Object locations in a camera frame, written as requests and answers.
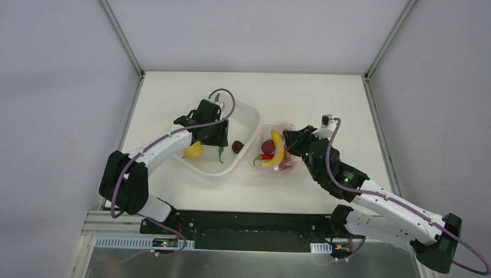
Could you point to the right aluminium frame post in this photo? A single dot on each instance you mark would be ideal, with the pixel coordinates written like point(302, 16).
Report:
point(402, 18)

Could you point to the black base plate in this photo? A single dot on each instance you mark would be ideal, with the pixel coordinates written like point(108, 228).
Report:
point(240, 231)

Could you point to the green chili pepper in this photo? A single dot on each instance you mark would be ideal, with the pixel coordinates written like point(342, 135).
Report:
point(219, 116)

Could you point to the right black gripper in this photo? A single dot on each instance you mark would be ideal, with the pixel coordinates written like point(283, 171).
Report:
point(292, 140)

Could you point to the clear pink zip bag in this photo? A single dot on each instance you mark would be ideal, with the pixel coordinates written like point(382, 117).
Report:
point(265, 134)

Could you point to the red chili pepper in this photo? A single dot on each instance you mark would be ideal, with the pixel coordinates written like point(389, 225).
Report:
point(262, 157)

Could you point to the left aluminium frame post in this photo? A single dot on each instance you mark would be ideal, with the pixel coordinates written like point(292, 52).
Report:
point(120, 36)

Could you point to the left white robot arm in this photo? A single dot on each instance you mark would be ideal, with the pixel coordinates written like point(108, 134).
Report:
point(125, 179)

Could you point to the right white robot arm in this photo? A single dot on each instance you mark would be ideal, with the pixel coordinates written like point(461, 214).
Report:
point(432, 238)

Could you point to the aluminium frame post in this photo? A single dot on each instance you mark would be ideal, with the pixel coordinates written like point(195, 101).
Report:
point(120, 36)
point(402, 18)

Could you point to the yellow banana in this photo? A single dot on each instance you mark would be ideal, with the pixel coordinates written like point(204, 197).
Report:
point(279, 150)

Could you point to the red grape bunch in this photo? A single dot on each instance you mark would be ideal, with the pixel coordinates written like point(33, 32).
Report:
point(286, 165)

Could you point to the yellow lemon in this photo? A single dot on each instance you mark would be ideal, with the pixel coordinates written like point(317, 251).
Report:
point(194, 151)

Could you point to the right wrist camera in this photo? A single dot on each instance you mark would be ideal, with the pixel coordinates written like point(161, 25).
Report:
point(328, 126)

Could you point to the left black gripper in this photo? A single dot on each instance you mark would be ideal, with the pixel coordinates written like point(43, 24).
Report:
point(214, 137)

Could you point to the white plastic basket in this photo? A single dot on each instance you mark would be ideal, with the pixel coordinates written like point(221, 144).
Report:
point(229, 143)

